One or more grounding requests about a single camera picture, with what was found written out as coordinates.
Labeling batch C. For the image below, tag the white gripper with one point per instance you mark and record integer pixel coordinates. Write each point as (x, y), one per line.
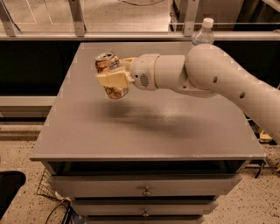
(143, 71)

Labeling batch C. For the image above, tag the orange soda can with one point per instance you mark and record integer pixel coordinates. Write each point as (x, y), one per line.
(105, 62)

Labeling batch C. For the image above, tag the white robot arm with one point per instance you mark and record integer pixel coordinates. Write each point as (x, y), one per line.
(205, 71)

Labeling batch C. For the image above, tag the clear plastic water bottle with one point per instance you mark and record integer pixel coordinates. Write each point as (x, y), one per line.
(205, 34)

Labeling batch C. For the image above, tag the grey drawer cabinet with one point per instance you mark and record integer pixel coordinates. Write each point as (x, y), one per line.
(144, 133)

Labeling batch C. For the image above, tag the top grey drawer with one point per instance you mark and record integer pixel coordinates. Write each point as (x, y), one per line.
(143, 185)

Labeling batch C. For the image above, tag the grey drawer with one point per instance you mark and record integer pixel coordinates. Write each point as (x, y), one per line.
(143, 207)
(143, 185)

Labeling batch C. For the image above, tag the black chair seat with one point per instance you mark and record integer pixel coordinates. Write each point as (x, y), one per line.
(10, 183)

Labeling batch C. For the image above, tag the wire mesh basket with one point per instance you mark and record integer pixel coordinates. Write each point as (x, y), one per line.
(45, 189)

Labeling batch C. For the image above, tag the yellow metal frame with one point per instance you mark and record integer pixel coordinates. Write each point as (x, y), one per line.
(263, 136)

